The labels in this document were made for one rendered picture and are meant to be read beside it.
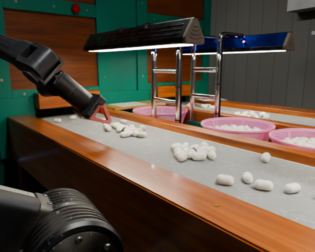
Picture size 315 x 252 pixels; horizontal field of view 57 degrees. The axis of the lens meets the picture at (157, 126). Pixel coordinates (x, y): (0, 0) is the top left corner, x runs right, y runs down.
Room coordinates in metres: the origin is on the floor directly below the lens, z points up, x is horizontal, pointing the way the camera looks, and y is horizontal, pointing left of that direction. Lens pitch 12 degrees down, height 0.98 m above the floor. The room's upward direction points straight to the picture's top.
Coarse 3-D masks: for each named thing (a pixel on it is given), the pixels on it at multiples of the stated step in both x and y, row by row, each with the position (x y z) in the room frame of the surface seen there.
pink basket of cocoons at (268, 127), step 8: (208, 120) 1.15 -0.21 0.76; (216, 120) 1.17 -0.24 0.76; (224, 120) 1.18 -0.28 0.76; (232, 120) 1.18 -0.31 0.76; (240, 120) 1.17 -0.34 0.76; (248, 120) 1.16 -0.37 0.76; (256, 120) 1.14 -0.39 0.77; (208, 128) 0.99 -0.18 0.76; (216, 128) 0.97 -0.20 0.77; (264, 128) 1.09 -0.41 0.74; (272, 128) 0.97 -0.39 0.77; (248, 136) 0.93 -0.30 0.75; (256, 136) 0.94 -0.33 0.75; (264, 136) 0.96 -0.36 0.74
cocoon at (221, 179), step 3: (219, 174) 0.57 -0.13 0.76; (222, 174) 0.57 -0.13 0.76; (216, 177) 0.57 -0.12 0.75; (219, 177) 0.56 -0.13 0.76; (222, 177) 0.56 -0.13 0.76; (225, 177) 0.56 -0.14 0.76; (228, 177) 0.56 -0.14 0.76; (231, 177) 0.56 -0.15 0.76; (216, 180) 0.57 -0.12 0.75; (219, 180) 0.56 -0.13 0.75; (222, 180) 0.56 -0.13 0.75; (225, 180) 0.55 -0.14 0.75; (228, 180) 0.55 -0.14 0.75; (231, 180) 0.55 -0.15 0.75; (219, 183) 0.56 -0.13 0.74; (222, 183) 0.56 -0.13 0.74; (225, 183) 0.56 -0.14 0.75; (228, 183) 0.55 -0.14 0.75; (231, 183) 0.55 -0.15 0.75
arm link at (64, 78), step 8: (56, 72) 0.76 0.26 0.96; (64, 72) 0.75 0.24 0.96; (56, 80) 0.73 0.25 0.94; (64, 80) 0.74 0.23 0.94; (72, 80) 0.76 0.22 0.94; (48, 88) 0.77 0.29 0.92; (56, 88) 0.73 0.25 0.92; (64, 88) 0.74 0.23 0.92; (72, 88) 0.75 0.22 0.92; (64, 96) 0.75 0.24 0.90
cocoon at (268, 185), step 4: (256, 180) 0.54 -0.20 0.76; (260, 180) 0.54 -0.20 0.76; (264, 180) 0.54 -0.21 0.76; (268, 180) 0.54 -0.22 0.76; (256, 184) 0.53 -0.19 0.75; (260, 184) 0.53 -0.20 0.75; (264, 184) 0.53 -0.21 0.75; (268, 184) 0.53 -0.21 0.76; (272, 184) 0.53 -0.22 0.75; (256, 188) 0.54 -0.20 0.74; (260, 188) 0.53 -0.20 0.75; (264, 188) 0.53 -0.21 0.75; (268, 188) 0.53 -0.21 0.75
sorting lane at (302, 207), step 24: (48, 120) 1.27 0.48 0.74; (72, 120) 1.27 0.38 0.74; (120, 144) 0.87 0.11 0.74; (144, 144) 0.87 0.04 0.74; (168, 144) 0.87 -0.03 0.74; (192, 144) 0.87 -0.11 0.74; (216, 144) 0.87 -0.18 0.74; (168, 168) 0.66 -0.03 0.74; (192, 168) 0.66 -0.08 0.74; (216, 168) 0.66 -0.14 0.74; (240, 168) 0.66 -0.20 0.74; (264, 168) 0.66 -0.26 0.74; (288, 168) 0.66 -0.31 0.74; (312, 168) 0.66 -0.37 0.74; (240, 192) 0.52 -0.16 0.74; (264, 192) 0.52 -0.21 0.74; (312, 192) 0.52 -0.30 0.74; (288, 216) 0.43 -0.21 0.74; (312, 216) 0.43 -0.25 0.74
